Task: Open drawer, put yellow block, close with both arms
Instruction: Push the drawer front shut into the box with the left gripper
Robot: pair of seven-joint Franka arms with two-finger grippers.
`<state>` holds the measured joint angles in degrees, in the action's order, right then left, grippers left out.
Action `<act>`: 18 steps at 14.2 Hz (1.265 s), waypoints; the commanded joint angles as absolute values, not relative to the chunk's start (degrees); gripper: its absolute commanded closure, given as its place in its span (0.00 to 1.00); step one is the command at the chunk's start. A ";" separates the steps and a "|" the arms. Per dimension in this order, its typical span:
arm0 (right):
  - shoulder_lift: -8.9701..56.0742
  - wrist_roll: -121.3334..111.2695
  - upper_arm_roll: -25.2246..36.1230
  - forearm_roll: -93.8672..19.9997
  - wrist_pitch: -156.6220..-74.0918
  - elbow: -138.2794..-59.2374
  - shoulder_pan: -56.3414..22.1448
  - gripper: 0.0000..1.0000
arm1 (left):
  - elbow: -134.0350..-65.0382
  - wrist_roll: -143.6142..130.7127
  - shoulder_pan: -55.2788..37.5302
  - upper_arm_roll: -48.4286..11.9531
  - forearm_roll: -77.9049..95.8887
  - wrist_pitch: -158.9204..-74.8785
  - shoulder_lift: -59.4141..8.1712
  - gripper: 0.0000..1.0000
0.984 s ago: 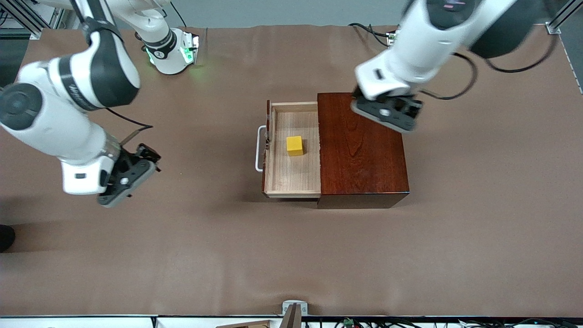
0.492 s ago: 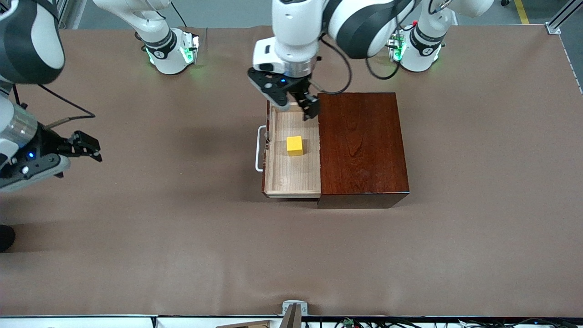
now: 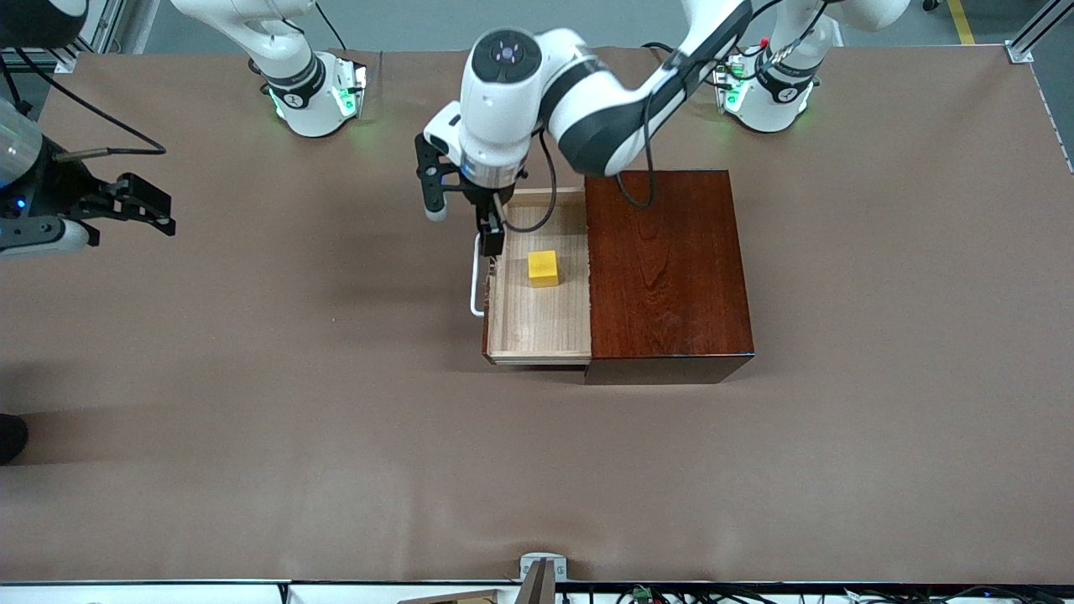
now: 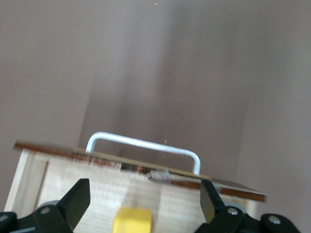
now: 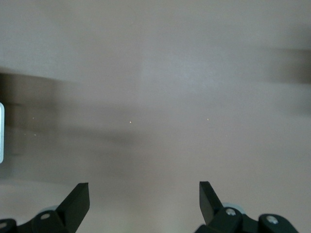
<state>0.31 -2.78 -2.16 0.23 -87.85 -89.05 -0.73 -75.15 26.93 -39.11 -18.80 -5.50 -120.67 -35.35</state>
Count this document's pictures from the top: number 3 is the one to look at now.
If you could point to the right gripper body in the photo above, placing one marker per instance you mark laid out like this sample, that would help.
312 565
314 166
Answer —
69 190

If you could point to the yellow cube block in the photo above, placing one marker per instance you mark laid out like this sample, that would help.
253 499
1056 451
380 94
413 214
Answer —
543 268

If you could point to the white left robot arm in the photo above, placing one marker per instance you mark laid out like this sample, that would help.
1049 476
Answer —
587 109

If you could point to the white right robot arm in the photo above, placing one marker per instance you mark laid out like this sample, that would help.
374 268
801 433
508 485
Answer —
302 92

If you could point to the dark red wooden cabinet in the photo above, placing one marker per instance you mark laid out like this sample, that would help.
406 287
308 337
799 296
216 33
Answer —
671 277

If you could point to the black round object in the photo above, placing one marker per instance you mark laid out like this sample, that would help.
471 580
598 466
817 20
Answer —
12 438

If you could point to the brown table cover mat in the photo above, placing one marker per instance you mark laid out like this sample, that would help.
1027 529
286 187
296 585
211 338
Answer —
336 486

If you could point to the grey profile beam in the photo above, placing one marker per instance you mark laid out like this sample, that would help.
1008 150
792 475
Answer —
537 589

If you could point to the light wooden plank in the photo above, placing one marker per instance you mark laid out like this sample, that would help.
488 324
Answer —
453 598

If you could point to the green connector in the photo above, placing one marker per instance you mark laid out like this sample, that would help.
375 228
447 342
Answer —
643 595

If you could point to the small metal bracket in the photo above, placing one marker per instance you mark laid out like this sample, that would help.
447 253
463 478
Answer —
525 560

